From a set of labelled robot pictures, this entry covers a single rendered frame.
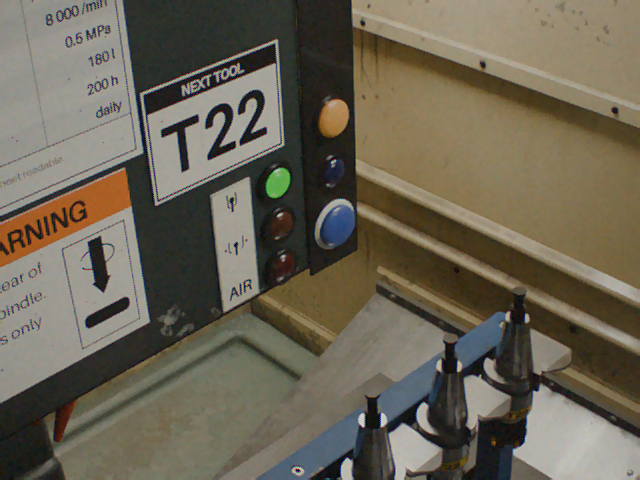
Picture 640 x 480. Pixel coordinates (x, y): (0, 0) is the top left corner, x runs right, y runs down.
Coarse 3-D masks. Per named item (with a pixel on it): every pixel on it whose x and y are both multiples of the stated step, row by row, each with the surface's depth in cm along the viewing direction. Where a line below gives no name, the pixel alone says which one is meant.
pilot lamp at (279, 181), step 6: (282, 168) 66; (276, 174) 65; (282, 174) 66; (288, 174) 66; (270, 180) 65; (276, 180) 66; (282, 180) 66; (288, 180) 66; (270, 186) 65; (276, 186) 66; (282, 186) 66; (288, 186) 67; (270, 192) 66; (276, 192) 66; (282, 192) 66
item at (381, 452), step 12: (360, 420) 100; (384, 420) 100; (360, 432) 100; (372, 432) 99; (384, 432) 100; (360, 444) 100; (372, 444) 100; (384, 444) 100; (360, 456) 101; (372, 456) 100; (384, 456) 101; (360, 468) 101; (372, 468) 101; (384, 468) 101
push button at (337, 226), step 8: (336, 208) 71; (344, 208) 71; (328, 216) 70; (336, 216) 71; (344, 216) 71; (352, 216) 72; (328, 224) 70; (336, 224) 71; (344, 224) 71; (352, 224) 72; (320, 232) 71; (328, 232) 71; (336, 232) 71; (344, 232) 72; (328, 240) 71; (336, 240) 71; (344, 240) 72
